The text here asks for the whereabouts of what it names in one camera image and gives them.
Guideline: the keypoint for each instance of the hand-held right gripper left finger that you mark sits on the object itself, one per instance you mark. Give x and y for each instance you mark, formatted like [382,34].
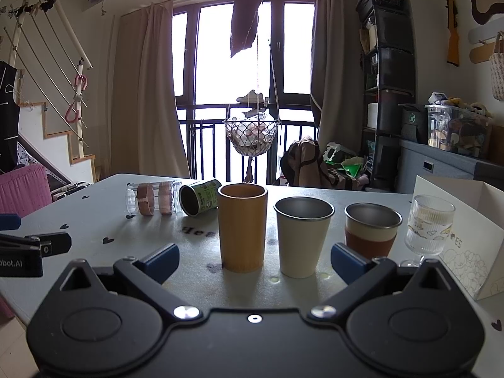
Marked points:
[161,262]

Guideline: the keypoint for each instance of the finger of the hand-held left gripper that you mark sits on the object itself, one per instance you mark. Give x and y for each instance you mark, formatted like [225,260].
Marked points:
[8,221]
[51,243]

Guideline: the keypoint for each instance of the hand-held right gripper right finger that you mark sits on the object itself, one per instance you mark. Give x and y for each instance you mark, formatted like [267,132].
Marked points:
[347,262]

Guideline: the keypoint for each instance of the clear glass cup wooden rings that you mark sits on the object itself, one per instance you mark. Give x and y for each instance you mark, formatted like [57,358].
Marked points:
[153,199]

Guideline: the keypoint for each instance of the green printed tin cup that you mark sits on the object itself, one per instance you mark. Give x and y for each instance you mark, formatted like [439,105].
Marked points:
[202,197]

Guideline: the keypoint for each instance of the metal cup brown sleeve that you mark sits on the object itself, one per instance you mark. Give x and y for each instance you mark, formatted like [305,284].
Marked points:
[370,240]

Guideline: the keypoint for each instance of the white metal-lined cup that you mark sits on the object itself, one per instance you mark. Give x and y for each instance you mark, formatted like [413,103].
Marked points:
[301,244]

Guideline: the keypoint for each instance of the tall bamboo cup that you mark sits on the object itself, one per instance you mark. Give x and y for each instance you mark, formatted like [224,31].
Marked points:
[242,232]

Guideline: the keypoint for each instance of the pink cloth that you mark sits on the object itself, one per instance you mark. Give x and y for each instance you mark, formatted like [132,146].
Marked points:
[23,189]

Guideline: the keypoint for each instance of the black suitcase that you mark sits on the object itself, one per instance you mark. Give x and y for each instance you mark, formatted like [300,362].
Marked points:
[71,189]

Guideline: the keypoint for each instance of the clear ribbed glass goblet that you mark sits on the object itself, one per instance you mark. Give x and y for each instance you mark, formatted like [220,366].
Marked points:
[427,232]

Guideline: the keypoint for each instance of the white staircase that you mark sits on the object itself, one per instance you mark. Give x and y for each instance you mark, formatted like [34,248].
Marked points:
[51,138]

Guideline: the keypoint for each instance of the green bag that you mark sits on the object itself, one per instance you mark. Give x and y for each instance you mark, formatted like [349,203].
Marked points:
[348,165]

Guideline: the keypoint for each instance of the black hanging cloth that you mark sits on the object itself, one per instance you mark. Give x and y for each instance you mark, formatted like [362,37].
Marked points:
[8,118]

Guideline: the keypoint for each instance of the chair with brown clothes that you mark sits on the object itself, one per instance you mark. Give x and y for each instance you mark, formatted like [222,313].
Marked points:
[307,163]

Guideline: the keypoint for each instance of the black balcony railing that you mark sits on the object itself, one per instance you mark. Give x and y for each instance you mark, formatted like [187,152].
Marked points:
[204,141]

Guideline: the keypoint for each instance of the grey cabinet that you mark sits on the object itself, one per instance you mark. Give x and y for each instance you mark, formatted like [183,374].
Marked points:
[441,169]

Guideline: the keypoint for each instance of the white paper bag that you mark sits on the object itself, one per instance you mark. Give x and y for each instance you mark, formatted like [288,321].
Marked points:
[476,220]

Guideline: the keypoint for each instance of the pink hook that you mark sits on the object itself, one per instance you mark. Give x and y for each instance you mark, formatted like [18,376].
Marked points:
[76,98]

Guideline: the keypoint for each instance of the black bin green logo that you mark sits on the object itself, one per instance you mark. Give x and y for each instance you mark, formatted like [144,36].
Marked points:
[414,124]

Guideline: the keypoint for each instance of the beige curtain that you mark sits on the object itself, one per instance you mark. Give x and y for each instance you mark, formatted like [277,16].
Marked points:
[145,94]
[334,67]

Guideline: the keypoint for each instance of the clear plastic storage box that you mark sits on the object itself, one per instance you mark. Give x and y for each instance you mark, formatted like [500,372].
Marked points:
[458,130]

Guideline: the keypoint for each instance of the black shelf unit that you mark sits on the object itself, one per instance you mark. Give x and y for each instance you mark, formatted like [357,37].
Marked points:
[390,86]

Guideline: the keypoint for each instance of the white stair railing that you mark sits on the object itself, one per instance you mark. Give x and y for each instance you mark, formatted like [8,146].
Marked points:
[59,47]

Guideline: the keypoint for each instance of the white sneaker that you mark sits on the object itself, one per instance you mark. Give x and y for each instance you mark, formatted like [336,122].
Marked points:
[251,96]

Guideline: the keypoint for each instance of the woven bag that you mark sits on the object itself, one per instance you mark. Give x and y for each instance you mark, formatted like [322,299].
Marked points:
[498,71]

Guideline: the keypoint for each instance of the toy rifle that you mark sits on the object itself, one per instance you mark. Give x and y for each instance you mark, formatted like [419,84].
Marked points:
[453,31]

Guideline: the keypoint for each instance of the hanging dark garment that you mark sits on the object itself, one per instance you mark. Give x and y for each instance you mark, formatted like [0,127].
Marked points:
[244,19]

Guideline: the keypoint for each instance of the wooden wall rack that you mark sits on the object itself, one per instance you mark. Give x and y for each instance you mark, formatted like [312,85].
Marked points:
[482,51]

